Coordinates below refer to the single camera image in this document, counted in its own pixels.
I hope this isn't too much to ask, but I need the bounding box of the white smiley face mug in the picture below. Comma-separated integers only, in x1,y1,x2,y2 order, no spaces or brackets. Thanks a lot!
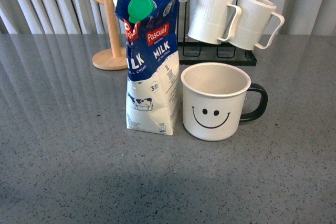
181,62,268,141

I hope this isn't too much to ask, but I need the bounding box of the blue white milk carton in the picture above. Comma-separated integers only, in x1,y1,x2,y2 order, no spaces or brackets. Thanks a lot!
115,0,180,135

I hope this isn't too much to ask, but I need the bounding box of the black metal mug rack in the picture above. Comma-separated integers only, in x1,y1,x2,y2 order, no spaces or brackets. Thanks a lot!
176,0,257,66

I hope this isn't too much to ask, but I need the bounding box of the wooden mug tree stand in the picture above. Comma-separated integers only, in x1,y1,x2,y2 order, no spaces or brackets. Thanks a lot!
92,0,128,71

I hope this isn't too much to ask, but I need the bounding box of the left cream ribbed mug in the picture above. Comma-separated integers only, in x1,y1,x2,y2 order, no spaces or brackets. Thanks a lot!
188,0,242,45

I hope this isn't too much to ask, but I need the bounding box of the cream ribbed mug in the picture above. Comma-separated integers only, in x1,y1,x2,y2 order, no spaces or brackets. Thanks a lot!
228,0,285,50
188,0,242,45

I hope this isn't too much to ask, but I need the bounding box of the right cream ribbed mug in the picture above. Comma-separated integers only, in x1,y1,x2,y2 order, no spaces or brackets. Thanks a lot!
228,0,285,50

